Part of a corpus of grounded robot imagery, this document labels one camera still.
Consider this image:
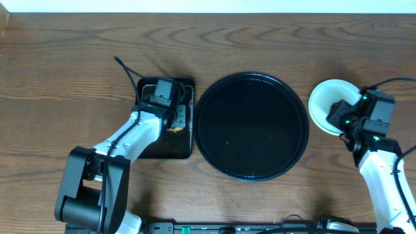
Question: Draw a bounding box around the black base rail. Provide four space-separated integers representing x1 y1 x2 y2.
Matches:
64 221 378 234

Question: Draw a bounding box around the light blue plate top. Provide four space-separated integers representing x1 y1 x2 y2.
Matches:
308 79 361 135

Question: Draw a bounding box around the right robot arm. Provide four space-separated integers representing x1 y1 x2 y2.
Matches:
326 98 415 233

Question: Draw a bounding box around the green orange sponge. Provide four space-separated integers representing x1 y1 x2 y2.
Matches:
168 127 184 133

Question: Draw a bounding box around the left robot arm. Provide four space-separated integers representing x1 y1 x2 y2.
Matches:
54 105 187 233

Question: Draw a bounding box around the black rectangular tray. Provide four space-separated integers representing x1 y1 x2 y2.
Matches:
137 77 194 159

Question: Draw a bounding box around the black round tray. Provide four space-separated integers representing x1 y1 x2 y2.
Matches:
193 72 309 182

